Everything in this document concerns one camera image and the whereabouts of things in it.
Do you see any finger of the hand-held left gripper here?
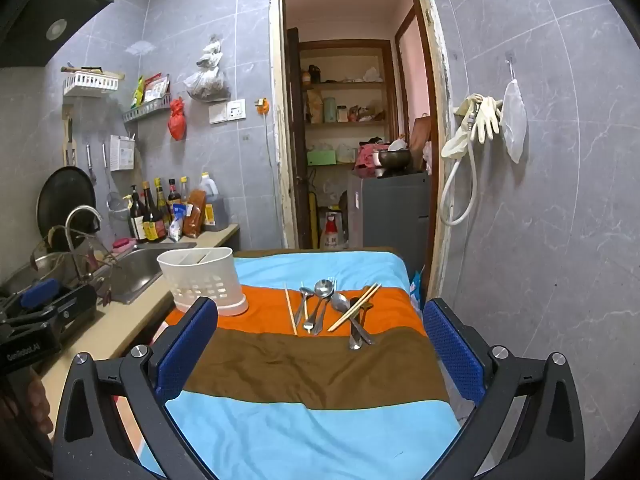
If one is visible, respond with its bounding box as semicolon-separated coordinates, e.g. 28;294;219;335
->
27;286;99;347
20;279;62;310

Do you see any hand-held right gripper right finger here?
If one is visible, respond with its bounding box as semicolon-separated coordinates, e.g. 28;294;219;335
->
421;297;587;480

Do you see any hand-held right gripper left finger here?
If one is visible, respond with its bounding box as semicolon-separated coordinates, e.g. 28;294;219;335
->
52;296;221;480

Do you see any white plastic utensil holder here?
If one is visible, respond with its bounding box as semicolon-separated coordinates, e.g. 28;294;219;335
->
156;247;249;317

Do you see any small steel spoon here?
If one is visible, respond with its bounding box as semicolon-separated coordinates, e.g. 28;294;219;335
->
293;286;314;329

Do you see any large steel spoon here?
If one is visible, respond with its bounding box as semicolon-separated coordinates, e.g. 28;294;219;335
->
303;278;335;334

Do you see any person's left hand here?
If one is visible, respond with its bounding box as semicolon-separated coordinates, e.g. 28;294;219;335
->
22;366;55;443

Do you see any dried plant branch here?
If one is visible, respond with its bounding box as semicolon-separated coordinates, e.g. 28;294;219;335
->
30;225;126;306

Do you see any blue white plastic bag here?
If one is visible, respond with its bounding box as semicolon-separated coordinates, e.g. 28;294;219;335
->
409;265;426;306

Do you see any steel sink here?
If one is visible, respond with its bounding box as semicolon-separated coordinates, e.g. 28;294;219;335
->
97;242;198;306

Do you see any steel faucet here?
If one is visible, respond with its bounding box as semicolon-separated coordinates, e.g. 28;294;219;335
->
65;205;103;281

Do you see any black frying pan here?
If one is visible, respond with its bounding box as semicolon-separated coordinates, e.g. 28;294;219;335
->
37;166;97;251

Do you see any peach cloth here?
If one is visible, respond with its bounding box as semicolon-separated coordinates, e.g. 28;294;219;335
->
114;395;151;466

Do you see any striped blanket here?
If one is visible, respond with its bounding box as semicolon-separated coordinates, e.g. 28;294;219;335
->
140;247;463;480

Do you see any dark pump bottle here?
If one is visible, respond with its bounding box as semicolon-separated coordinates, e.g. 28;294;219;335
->
129;184;147;241

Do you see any dark sauce bottle yellow label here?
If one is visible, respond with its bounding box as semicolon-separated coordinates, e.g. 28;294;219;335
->
141;181;166;243

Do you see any blue white packet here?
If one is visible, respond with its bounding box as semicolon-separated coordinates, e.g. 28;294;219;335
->
169;204;188;242

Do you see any chili powder bag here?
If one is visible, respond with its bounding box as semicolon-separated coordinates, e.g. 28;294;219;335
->
182;189;207;238

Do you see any cooking oil jug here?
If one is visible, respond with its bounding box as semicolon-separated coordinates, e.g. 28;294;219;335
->
199;172;227;232

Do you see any grey refrigerator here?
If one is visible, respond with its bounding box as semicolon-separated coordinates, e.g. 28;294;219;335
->
347;172;432;271

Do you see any hanging wooden board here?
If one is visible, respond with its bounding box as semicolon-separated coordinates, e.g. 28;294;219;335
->
62;105;76;167

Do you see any white hanging caddy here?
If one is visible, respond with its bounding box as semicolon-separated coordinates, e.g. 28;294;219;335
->
110;134;137;172

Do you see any red white bag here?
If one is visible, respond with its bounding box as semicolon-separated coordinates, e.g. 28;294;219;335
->
320;212;348;252

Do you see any metal bowl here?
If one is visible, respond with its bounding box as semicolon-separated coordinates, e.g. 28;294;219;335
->
377;149;412;177

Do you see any rubber glove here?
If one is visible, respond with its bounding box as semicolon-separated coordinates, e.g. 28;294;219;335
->
470;94;503;143
441;94;481;161

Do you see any red cloth bundle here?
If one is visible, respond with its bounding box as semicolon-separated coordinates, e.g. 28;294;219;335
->
354;142;386;178

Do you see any brown wooden board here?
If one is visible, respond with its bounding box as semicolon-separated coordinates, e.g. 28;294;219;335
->
410;115;432;173

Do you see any red plastic bag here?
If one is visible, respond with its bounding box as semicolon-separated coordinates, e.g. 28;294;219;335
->
168;97;187;142

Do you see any dark wooden door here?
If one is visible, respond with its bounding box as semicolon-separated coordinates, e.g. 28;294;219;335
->
286;27;313;250

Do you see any hanging clear plastic bag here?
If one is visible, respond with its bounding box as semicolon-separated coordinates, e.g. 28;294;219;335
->
501;80;528;163

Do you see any red seasoning packet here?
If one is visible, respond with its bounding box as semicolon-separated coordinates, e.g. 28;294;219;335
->
142;74;171;103

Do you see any clear bag of dried goods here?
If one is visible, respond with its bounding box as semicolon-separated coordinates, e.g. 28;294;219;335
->
184;35;232;103

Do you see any black range hood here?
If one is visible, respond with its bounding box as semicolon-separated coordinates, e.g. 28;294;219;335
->
0;0;116;68

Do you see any wooden shelf unit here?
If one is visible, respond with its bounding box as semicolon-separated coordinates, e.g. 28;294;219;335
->
299;39;401;171

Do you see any wire mesh strainer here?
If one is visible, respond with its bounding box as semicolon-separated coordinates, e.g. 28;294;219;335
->
102;142;132;222

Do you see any white hose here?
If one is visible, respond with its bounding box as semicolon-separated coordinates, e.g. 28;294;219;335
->
439;110;478;226

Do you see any metal wall rack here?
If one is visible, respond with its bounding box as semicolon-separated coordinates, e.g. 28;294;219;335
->
123;95;172;125

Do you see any white wall basket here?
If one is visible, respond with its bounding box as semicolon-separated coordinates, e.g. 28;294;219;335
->
62;71;121;97

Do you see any door frame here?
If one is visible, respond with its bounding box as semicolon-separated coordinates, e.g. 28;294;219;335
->
268;0;453;301

